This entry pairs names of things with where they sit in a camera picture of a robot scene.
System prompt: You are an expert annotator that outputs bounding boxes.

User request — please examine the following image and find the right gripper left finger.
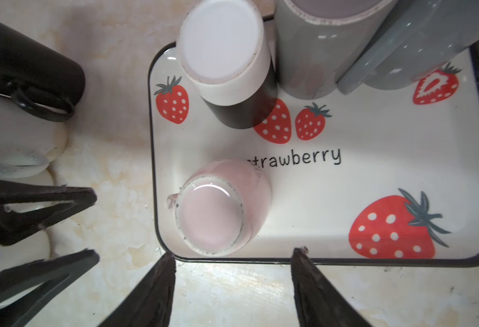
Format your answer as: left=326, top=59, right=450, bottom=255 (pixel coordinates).
left=100, top=252, right=176, bottom=326

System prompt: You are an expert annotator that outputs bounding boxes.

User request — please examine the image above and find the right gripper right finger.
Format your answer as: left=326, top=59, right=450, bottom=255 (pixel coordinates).
left=291, top=247, right=370, bottom=326

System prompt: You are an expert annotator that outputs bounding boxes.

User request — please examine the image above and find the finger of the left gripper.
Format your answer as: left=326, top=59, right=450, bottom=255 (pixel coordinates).
left=0, top=180, right=97, bottom=246
left=0, top=249, right=100, bottom=326

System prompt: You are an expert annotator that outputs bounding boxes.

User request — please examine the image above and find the cream mug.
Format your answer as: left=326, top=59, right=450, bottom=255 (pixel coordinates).
left=0, top=96, right=68, bottom=178

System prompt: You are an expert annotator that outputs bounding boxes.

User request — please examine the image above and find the pink upside-down mug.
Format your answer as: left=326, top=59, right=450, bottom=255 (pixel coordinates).
left=167, top=159, right=272, bottom=257

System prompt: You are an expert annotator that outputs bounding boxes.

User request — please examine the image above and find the black mug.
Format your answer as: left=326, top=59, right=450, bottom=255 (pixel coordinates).
left=0, top=22, right=85, bottom=123

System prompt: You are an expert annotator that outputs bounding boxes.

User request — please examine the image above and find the small white mug back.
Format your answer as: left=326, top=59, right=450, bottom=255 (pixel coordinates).
left=176, top=0, right=278, bottom=129

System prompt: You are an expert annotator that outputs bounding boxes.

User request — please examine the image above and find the tall grey mug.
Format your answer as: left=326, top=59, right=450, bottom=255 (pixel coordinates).
left=274, top=0, right=396, bottom=100

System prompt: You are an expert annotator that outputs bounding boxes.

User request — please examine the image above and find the small grey mug right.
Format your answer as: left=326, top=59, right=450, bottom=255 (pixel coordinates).
left=337, top=1, right=479, bottom=95

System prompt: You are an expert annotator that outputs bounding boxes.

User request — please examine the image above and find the white strawberry tray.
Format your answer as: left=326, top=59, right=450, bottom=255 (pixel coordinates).
left=148, top=42, right=479, bottom=267

